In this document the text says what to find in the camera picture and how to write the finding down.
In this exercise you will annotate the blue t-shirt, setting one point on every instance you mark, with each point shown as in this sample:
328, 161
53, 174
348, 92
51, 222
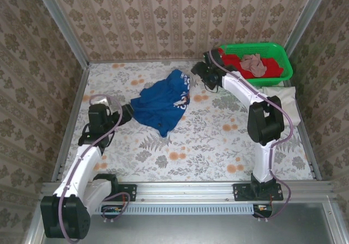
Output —
161, 105

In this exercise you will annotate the aluminium front rail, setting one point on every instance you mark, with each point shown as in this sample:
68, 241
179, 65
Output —
185, 191

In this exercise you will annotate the aluminium frame post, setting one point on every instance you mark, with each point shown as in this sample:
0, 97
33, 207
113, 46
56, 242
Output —
63, 23
307, 15

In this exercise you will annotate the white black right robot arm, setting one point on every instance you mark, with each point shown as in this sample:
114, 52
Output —
240, 86

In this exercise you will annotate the small circuit board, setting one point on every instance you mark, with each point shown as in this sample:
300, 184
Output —
111, 209
264, 208

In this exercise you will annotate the cream folded t-shirt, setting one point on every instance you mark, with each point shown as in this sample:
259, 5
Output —
286, 102

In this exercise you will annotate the floral tablecloth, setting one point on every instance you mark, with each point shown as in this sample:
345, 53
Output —
196, 151

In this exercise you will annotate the grey metal front panel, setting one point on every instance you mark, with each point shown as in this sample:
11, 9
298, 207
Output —
191, 227

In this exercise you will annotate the green plastic basket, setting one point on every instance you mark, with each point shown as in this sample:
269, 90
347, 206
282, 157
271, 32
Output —
286, 64

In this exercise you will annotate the aluminium table edge rail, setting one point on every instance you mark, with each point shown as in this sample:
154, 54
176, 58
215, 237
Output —
70, 124

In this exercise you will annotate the pink crumpled t-shirt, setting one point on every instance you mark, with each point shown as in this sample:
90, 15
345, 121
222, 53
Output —
253, 64

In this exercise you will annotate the red t-shirt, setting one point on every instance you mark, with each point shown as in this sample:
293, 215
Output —
272, 67

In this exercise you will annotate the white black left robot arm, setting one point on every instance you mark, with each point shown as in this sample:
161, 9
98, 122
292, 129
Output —
84, 165

